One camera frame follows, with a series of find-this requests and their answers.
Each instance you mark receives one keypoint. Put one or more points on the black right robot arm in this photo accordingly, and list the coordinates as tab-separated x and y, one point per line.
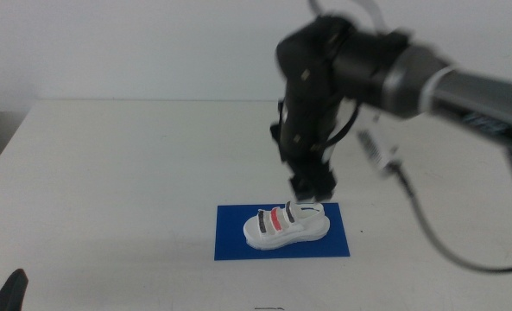
393	73

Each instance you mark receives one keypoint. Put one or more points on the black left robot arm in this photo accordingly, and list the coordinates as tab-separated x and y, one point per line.
9	294

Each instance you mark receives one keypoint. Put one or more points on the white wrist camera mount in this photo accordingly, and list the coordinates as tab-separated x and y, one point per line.
376	149

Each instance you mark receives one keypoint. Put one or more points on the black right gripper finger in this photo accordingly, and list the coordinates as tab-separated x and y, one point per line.
301	186
325	186

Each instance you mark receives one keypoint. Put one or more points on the blue rectangular mat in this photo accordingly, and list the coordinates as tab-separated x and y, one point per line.
229	242

